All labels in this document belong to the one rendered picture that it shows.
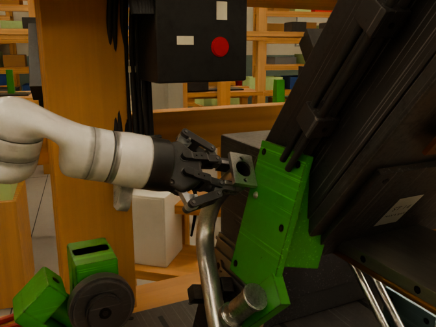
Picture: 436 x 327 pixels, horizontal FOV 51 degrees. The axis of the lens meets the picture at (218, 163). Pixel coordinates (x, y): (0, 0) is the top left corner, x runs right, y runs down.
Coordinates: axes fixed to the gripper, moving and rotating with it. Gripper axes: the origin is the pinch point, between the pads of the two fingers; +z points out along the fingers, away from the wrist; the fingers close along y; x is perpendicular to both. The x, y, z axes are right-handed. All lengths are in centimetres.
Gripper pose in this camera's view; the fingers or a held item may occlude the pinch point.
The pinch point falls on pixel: (230, 176)
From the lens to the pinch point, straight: 70.5
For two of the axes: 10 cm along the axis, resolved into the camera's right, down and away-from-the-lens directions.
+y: -1.2, -8.5, 5.1
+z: 8.7, 1.6, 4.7
